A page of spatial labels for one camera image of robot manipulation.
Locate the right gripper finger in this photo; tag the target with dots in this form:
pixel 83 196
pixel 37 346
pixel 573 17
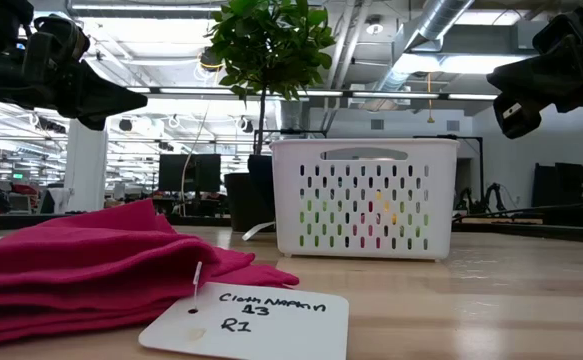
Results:
pixel 513 117

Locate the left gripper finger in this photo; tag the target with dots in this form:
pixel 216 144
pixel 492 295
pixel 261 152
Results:
pixel 131 106
pixel 96 87

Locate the white perforated plastic basket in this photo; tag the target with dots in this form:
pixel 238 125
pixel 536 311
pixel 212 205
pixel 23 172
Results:
pixel 286 200

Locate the white pillar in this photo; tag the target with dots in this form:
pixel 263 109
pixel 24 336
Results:
pixel 86 165

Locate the black tripod equipment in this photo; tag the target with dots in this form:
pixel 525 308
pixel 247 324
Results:
pixel 493 195

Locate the black cabinet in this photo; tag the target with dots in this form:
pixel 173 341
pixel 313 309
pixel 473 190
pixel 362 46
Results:
pixel 566 182

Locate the black office monitors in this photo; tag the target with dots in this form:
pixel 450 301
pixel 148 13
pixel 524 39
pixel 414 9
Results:
pixel 188 172

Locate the red chair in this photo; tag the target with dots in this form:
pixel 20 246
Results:
pixel 21 192

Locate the green plant in black pot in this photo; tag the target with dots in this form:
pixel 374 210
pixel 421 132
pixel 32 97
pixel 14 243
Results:
pixel 271 45

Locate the navy blue folded cloth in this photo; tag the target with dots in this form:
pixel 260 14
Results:
pixel 262 190

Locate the red cloth napkin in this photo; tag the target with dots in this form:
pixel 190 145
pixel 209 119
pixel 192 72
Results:
pixel 71 270

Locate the small blank white tag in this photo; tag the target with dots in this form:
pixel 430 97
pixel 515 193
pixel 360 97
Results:
pixel 256 232

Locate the white handwritten paper tag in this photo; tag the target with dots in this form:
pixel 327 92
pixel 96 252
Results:
pixel 271 330

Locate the silver ventilation duct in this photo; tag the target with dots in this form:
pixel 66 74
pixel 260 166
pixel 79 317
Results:
pixel 436 22

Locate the black aluminium table frame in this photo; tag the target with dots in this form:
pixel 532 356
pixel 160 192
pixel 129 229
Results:
pixel 46 221

